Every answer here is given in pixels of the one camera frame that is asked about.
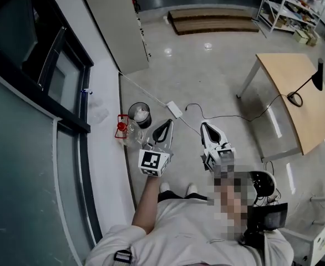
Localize person's black shorts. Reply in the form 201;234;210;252
158;190;209;203

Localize black waist harness gear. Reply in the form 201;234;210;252
240;228;266;249

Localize person's left forearm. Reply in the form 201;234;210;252
131;176;163;234

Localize white metal shelf rack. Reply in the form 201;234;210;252
256;0;325;34

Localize black tablet screen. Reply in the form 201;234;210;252
247;202;288;232

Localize white cabinet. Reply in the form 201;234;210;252
78;0;149;74

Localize person's white shirt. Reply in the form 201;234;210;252
84;198;295;266

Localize light wooden table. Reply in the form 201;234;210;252
236;53;325;163

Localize person's right forearm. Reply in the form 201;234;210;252
217;173;249;241

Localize thick white power strip cord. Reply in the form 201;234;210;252
119;71;170;106

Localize white power strip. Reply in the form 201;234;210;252
166;100;182;119

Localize dark metal window frame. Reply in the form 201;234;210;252
0;0;102;249

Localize black desk lamp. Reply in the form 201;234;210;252
287;58;324;108

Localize black and white strap buckle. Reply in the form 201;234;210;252
113;248;133;263

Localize brown wooden pallet steps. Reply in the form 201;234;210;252
167;8;260;35

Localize black power cable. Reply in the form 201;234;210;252
184;94;291;122

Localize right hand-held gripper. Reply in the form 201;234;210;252
200;122;237;172

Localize clear water jug red handle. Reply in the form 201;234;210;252
114;114;144;149

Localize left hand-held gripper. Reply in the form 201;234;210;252
138;119;175;178

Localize black mesh waste bin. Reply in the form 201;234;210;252
128;101;152;129

